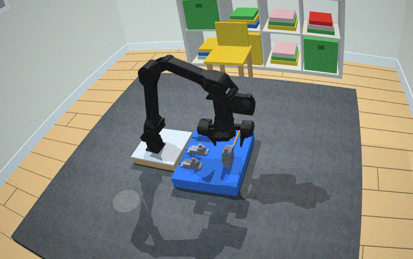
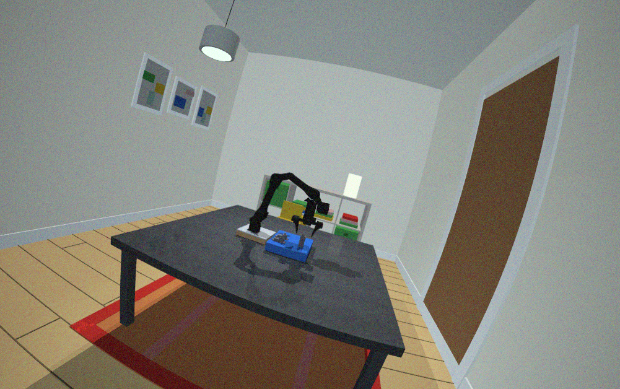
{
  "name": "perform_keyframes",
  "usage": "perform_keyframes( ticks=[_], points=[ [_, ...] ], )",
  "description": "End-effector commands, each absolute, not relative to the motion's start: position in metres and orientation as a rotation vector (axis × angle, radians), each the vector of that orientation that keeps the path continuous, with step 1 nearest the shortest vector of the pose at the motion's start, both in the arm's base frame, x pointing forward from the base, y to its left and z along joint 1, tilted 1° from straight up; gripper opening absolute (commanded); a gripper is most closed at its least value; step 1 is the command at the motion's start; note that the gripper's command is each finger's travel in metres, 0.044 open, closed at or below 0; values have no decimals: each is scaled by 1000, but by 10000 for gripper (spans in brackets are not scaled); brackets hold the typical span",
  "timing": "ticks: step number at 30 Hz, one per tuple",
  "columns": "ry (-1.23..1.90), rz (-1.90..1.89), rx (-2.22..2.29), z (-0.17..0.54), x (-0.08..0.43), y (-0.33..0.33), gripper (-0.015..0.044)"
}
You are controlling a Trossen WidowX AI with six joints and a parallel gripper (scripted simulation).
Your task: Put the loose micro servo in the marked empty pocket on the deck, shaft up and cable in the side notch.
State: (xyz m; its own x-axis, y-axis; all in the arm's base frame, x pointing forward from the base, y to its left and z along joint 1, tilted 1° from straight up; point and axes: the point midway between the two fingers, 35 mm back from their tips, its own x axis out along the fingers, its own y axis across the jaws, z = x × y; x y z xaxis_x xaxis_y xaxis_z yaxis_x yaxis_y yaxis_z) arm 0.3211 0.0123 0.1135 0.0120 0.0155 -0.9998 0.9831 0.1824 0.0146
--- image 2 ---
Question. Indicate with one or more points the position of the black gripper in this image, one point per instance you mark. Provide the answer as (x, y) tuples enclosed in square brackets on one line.
[(296, 219)]

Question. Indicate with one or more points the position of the blue flat rectangular block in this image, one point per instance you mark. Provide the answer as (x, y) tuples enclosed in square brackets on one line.
[(286, 244)]

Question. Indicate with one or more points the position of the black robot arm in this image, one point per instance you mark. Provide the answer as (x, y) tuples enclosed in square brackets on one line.
[(275, 181)]

